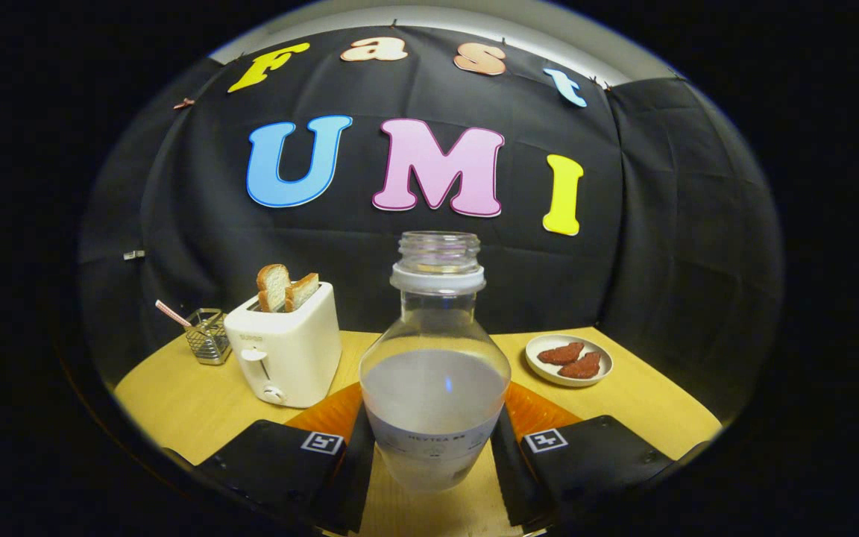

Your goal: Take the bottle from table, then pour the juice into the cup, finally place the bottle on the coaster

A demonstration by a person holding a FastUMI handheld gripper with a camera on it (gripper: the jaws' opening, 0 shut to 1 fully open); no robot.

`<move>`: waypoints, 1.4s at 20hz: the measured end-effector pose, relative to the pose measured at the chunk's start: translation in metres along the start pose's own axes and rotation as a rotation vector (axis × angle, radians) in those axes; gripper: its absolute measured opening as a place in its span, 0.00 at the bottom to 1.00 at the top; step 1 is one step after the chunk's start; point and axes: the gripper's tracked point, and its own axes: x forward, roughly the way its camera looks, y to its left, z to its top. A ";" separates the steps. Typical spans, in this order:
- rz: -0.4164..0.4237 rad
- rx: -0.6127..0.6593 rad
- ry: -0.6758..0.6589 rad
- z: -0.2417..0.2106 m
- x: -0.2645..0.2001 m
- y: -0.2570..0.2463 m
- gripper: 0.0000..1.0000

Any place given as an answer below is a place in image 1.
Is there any pink striped straw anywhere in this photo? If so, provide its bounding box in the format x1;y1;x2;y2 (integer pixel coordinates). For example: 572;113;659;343
155;299;193;329

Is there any round white plate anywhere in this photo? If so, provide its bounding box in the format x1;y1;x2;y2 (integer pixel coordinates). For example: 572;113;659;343
525;333;614;388

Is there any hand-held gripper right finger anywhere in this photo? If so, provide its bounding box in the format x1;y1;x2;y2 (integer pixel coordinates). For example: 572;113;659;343
489;382;680;532

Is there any clear juice bottle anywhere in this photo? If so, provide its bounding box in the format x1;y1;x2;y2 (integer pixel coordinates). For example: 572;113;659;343
359;230;512;493

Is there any red meat piece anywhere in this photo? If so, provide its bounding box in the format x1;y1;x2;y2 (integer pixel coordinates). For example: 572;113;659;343
558;351;602;380
537;342;585;365

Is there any wooden table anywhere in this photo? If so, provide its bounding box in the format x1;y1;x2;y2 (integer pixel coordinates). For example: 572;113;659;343
114;326;723;537

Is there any metal wire basket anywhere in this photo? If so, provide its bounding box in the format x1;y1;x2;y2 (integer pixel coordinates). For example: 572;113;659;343
184;308;233;366

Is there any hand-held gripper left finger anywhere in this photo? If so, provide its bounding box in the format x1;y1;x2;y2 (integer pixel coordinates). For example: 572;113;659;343
195;382;378;534

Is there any white toaster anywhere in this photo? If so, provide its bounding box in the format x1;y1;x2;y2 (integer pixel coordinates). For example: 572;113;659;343
224;281;343;409

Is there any toast bread slice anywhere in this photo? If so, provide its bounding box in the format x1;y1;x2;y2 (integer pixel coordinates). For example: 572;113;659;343
284;272;321;313
257;264;291;313

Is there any black backdrop cloth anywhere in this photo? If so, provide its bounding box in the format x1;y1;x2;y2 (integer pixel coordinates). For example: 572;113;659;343
78;26;784;426

